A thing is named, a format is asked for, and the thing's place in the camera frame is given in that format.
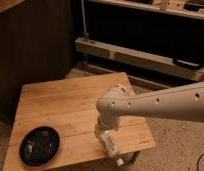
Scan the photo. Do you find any wooden table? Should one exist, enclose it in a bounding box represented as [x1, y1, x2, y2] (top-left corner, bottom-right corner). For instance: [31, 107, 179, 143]
[2, 71, 156, 171]

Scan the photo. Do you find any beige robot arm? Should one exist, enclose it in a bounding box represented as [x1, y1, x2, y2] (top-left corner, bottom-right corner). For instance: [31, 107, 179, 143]
[95, 82, 204, 138]

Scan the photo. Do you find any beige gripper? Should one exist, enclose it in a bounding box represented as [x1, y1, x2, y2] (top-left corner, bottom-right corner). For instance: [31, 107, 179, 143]
[94, 113, 120, 138]

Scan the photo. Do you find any black handle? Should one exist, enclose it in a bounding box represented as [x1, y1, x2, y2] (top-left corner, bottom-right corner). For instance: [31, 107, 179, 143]
[172, 59, 204, 70]

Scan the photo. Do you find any metal vertical pole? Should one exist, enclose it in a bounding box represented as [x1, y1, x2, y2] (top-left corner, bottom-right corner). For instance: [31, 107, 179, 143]
[81, 0, 89, 40]

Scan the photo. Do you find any wooden shelf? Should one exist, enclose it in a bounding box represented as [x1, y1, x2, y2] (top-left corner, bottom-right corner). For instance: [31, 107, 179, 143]
[89, 0, 204, 20]

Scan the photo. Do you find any grey metal beam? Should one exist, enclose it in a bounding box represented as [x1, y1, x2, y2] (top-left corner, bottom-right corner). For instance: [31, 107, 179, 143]
[75, 37, 204, 81]

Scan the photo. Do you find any white plastic bottle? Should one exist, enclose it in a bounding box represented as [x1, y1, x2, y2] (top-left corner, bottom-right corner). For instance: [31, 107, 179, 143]
[100, 131, 124, 166]

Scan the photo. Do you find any black ceramic bowl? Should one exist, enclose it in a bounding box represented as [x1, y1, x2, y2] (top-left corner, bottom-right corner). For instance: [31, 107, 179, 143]
[19, 126, 60, 167]

